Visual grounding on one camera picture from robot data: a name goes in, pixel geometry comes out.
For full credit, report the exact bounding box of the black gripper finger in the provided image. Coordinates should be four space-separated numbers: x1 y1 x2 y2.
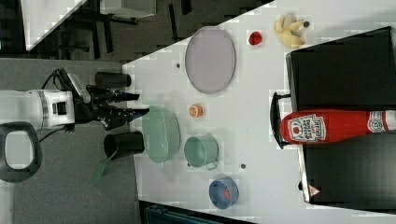
109 108 149 122
108 91 139 103

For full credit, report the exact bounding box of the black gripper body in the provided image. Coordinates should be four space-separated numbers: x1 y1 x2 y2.
74 85 116 131

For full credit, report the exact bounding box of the red ketchup bottle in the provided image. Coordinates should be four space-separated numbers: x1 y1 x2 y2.
280 109 396 145

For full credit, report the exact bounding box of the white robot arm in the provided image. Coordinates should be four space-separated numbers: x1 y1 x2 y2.
0 85 149 131

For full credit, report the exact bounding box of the black toaster oven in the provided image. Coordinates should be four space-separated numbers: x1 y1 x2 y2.
270 26 395 214

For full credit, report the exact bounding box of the black cylinder cup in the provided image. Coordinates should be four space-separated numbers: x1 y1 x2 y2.
94 72 132 89

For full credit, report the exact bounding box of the green perforated colander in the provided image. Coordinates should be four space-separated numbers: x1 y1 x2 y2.
142 105 180 163

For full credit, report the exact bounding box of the green slotted spatula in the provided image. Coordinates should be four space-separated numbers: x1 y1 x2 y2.
91 152 117 184

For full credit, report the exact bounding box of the orange slice toy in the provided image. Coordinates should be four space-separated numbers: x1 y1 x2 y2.
189 105 204 118

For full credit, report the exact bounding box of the green metal pot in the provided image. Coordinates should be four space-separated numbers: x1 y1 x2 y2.
184 134 219 171

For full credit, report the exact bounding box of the black framed chair back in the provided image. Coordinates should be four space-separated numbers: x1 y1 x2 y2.
0 121 42 183

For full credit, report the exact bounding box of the grey oval plate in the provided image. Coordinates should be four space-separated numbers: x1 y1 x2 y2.
185 26 236 94

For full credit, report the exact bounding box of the white background table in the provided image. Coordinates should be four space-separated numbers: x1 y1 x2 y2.
20 0 88 51

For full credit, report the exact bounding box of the blue bowl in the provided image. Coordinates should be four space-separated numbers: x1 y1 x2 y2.
208 177 239 210

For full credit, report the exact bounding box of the red toy strawberry in bowl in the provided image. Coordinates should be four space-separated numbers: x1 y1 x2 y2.
222 189 231 201

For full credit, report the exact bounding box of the small red strawberry toy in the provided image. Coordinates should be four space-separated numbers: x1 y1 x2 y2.
248 32 262 46

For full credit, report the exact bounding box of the yellow banana toy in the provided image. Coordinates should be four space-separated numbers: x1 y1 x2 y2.
274 15 304 49

